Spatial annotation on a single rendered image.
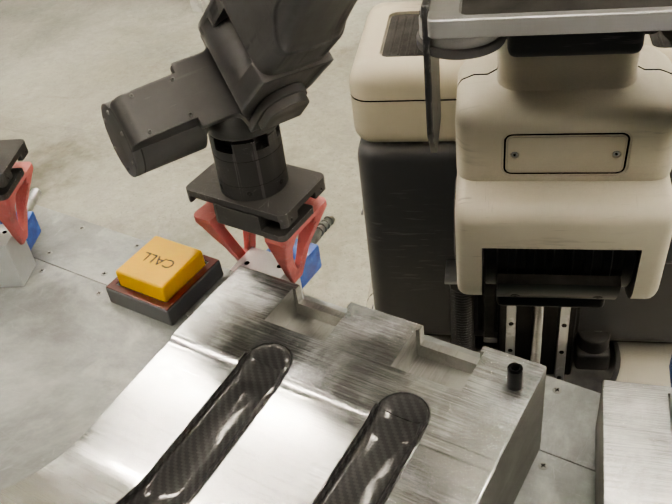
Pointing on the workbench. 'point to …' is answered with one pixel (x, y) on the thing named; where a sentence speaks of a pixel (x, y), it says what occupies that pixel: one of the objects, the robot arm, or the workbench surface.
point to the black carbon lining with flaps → (238, 387)
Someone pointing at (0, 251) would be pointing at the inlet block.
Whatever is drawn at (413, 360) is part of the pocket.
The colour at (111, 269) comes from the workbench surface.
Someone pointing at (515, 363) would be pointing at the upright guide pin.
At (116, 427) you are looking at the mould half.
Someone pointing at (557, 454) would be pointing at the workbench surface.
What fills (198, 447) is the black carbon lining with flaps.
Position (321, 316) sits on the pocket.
